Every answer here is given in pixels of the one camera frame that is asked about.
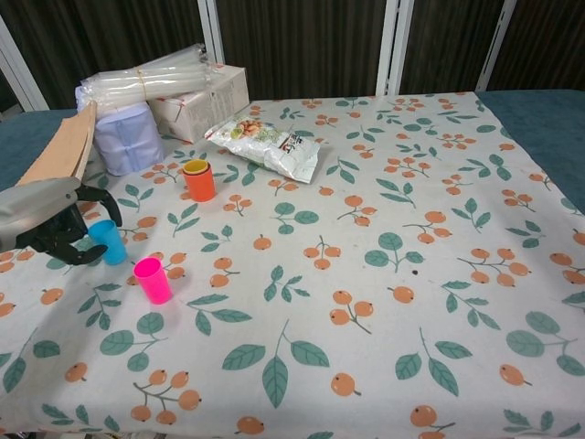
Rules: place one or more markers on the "left black grey robot hand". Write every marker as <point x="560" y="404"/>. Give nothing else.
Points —
<point x="32" y="206"/>

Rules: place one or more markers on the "light blue plastic cup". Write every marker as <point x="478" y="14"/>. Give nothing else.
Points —
<point x="114" y="242"/>

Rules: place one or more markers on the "pink plastic cup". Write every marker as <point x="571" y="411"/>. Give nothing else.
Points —
<point x="154" y="285"/>

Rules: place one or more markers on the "yellow plastic cup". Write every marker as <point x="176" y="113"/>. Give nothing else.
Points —
<point x="195" y="165"/>

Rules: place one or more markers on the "brown cardboard sheet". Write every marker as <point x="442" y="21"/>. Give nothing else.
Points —
<point x="64" y="146"/>

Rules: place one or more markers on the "lavender wrapped paper pack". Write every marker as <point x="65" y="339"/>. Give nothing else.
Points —
<point x="130" y="142"/>

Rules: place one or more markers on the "orange plastic cup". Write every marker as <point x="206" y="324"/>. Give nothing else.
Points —
<point x="200" y="187"/>

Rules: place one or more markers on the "bundle of white plastic tubes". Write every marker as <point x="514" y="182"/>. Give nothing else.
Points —
<point x="151" y="82"/>

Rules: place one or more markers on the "white cardboard box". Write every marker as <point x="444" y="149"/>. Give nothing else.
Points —
<point x="215" y="105"/>

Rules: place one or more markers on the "silver nut snack bag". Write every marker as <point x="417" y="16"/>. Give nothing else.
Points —
<point x="269" y="146"/>

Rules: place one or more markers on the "teal table cover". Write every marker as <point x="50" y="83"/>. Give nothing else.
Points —
<point x="539" y="128"/>

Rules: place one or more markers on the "dark folding screen white frame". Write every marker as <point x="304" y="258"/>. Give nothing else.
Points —
<point x="297" y="46"/>

